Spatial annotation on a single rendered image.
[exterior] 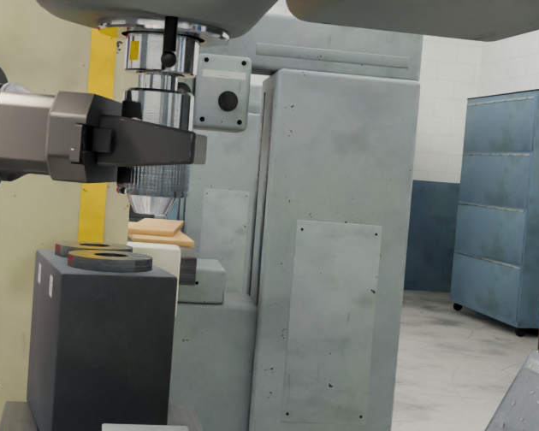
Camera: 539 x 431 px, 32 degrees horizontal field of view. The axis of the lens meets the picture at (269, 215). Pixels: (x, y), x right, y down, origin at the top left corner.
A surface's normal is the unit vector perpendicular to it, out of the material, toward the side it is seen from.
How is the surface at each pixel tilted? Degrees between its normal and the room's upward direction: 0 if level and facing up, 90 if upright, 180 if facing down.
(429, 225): 90
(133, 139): 90
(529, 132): 90
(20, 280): 90
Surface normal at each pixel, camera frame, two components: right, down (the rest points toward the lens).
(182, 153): -0.06, 0.05
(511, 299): -0.98, -0.07
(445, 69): 0.20, 0.07
